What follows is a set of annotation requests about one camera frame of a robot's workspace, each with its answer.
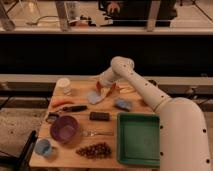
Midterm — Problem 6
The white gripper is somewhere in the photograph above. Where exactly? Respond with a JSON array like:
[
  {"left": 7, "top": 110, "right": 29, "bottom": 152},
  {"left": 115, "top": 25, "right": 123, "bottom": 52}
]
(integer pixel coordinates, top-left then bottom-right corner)
[{"left": 96, "top": 74, "right": 117, "bottom": 95}]

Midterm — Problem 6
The light blue towel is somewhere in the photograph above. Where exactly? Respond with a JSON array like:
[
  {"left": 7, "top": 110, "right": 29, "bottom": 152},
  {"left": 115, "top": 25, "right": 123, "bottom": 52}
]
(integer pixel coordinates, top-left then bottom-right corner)
[{"left": 87, "top": 91, "right": 107, "bottom": 105}]

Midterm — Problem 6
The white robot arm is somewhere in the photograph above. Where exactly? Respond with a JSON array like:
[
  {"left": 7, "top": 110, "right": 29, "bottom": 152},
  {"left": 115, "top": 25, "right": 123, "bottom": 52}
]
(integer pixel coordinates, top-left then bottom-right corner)
[{"left": 99, "top": 56, "right": 213, "bottom": 171}]

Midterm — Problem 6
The purple bowl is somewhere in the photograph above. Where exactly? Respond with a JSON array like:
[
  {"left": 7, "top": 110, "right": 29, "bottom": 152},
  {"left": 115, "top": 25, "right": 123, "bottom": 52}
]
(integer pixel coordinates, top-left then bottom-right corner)
[{"left": 50, "top": 116, "right": 78, "bottom": 143}]

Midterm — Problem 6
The person's hand in background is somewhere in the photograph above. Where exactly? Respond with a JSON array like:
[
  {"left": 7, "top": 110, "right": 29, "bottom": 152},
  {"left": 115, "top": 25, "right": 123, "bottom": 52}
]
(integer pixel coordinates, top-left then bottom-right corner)
[{"left": 107, "top": 1, "right": 120, "bottom": 13}]

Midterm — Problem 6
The dark rectangular block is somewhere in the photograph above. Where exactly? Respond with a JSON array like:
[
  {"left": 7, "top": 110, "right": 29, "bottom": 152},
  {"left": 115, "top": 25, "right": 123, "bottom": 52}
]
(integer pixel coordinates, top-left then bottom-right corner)
[{"left": 89, "top": 112, "right": 110, "bottom": 121}]

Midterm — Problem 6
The silver fork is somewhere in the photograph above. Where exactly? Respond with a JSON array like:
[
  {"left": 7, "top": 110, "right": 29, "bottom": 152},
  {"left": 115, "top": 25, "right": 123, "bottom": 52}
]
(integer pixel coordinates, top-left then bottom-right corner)
[{"left": 82, "top": 131, "right": 114, "bottom": 137}]

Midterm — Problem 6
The wooden board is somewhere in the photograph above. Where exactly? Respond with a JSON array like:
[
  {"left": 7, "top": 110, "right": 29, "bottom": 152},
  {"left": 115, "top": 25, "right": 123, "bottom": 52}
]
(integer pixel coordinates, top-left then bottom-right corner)
[{"left": 29, "top": 81, "right": 153, "bottom": 169}]

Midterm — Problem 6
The orange carrot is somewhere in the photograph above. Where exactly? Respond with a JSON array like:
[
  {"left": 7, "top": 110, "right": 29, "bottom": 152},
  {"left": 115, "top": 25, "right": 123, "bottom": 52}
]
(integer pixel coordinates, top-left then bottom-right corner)
[{"left": 51, "top": 100, "right": 74, "bottom": 107}]

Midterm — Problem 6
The green plastic tray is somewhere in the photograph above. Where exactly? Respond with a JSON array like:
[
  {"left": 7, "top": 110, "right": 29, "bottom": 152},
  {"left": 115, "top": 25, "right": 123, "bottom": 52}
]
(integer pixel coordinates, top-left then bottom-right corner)
[{"left": 117, "top": 113, "right": 160, "bottom": 168}]

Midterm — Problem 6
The small black clip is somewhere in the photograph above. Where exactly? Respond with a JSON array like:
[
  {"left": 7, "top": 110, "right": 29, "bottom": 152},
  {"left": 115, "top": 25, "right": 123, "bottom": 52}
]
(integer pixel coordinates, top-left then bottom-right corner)
[{"left": 46, "top": 113, "right": 59, "bottom": 123}]

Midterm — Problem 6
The bunch of dark grapes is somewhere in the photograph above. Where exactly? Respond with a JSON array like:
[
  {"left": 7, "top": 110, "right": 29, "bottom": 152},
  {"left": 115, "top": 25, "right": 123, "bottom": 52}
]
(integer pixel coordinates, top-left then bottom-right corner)
[{"left": 76, "top": 142, "right": 112, "bottom": 159}]

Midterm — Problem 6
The light blue mug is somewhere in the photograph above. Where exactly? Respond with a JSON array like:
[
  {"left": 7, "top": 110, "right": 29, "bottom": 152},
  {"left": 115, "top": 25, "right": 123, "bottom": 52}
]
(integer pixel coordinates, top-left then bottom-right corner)
[{"left": 34, "top": 139, "right": 52, "bottom": 157}]

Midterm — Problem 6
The black stand left of table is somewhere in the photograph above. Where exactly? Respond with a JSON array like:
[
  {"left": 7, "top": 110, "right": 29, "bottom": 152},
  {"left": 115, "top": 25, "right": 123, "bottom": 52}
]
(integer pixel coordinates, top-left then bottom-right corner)
[{"left": 13, "top": 130, "right": 36, "bottom": 171}]

